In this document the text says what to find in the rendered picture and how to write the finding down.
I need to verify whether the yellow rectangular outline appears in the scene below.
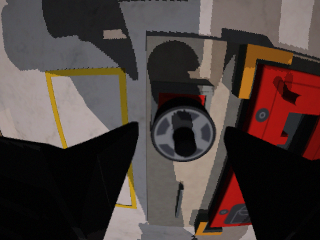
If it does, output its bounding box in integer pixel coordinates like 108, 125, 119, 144
45, 67, 136, 209

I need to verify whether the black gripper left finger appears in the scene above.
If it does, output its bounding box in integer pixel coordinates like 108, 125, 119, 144
0, 121, 139, 240

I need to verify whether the black wheel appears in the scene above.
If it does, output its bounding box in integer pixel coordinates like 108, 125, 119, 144
152, 97, 216, 163

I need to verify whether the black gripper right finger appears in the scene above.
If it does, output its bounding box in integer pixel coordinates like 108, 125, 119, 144
223, 125, 320, 240

